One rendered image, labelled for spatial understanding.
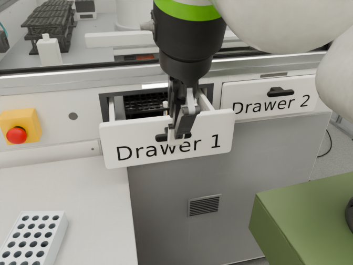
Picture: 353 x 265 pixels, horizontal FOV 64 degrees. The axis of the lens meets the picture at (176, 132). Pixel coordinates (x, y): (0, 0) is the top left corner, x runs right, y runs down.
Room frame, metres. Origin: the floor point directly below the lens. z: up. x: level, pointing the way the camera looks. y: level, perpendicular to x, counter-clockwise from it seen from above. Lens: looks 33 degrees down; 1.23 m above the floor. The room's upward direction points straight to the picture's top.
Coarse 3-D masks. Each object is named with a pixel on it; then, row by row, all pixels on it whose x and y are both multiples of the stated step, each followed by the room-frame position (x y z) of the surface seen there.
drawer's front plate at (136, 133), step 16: (208, 112) 0.53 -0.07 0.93; (224, 112) 0.53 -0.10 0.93; (112, 128) 0.48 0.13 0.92; (128, 128) 0.49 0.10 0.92; (144, 128) 0.49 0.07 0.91; (160, 128) 0.50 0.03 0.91; (192, 128) 0.52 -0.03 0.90; (208, 128) 0.52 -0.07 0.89; (224, 128) 0.53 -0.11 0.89; (112, 144) 0.48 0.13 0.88; (128, 144) 0.49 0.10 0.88; (144, 144) 0.49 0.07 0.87; (160, 144) 0.50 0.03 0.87; (192, 144) 0.52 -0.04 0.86; (208, 144) 0.52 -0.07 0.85; (224, 144) 0.53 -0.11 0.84; (112, 160) 0.48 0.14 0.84; (128, 160) 0.48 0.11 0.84; (144, 160) 0.49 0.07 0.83; (160, 160) 0.50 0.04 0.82
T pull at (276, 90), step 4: (272, 88) 0.69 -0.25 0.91; (276, 88) 0.69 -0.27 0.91; (280, 88) 0.69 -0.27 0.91; (268, 92) 0.67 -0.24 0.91; (272, 92) 0.67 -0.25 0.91; (276, 92) 0.67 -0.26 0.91; (280, 92) 0.67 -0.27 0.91; (284, 92) 0.67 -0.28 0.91; (288, 92) 0.67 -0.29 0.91; (292, 92) 0.68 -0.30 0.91; (268, 96) 0.66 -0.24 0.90; (272, 96) 0.66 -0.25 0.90; (276, 96) 0.67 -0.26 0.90
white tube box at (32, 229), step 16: (16, 224) 0.35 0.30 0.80; (32, 224) 0.35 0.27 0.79; (48, 224) 0.35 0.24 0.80; (64, 224) 0.36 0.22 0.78; (16, 240) 0.31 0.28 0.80; (32, 240) 0.31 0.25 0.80; (48, 240) 0.31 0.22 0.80; (0, 256) 0.28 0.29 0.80; (16, 256) 0.29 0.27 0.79; (32, 256) 0.28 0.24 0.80; (48, 256) 0.28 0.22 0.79
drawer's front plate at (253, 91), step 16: (256, 80) 0.70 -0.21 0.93; (272, 80) 0.70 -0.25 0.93; (288, 80) 0.71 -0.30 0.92; (304, 80) 0.72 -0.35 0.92; (224, 96) 0.67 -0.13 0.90; (240, 96) 0.68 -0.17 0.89; (256, 96) 0.69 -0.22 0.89; (288, 96) 0.72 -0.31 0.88; (256, 112) 0.70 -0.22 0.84; (272, 112) 0.71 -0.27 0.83; (288, 112) 0.72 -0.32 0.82
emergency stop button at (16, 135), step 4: (12, 128) 0.52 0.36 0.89; (16, 128) 0.52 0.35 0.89; (20, 128) 0.53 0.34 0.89; (8, 132) 0.51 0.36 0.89; (12, 132) 0.51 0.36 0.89; (16, 132) 0.51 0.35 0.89; (20, 132) 0.52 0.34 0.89; (24, 132) 0.52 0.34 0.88; (8, 136) 0.51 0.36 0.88; (12, 136) 0.51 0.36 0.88; (16, 136) 0.51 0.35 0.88; (20, 136) 0.51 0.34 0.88; (24, 136) 0.52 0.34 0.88; (8, 140) 0.51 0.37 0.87; (12, 140) 0.51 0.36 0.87; (16, 140) 0.51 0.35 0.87; (20, 140) 0.51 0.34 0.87; (24, 140) 0.52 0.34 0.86
